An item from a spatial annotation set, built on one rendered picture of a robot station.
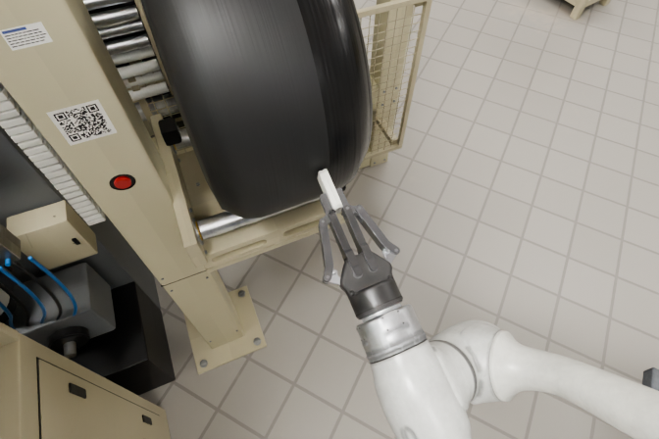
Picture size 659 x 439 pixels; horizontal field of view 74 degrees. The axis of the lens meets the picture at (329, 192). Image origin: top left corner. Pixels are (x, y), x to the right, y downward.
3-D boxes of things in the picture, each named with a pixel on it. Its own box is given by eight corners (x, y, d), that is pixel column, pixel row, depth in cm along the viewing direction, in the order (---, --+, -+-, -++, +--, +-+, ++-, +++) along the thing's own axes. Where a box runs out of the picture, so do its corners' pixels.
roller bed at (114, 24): (100, 115, 115) (38, 12, 90) (94, 80, 123) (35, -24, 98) (175, 94, 119) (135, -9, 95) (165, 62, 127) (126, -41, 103)
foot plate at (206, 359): (198, 374, 163) (197, 373, 161) (182, 310, 177) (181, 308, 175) (267, 346, 169) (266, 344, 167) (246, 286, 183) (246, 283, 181)
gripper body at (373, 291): (414, 298, 62) (386, 238, 65) (359, 320, 60) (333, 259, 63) (400, 304, 69) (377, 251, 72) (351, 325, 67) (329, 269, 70)
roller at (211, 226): (200, 244, 96) (196, 239, 92) (194, 225, 97) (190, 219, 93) (344, 193, 104) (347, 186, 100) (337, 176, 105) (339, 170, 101)
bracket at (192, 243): (195, 268, 95) (183, 248, 87) (161, 142, 116) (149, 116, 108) (211, 264, 96) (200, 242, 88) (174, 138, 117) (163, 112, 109)
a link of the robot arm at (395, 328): (376, 363, 58) (357, 319, 59) (364, 363, 66) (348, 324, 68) (435, 335, 60) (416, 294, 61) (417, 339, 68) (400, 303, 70)
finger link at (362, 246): (370, 271, 65) (379, 268, 65) (342, 204, 68) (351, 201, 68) (366, 276, 68) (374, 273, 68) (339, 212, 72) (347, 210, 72)
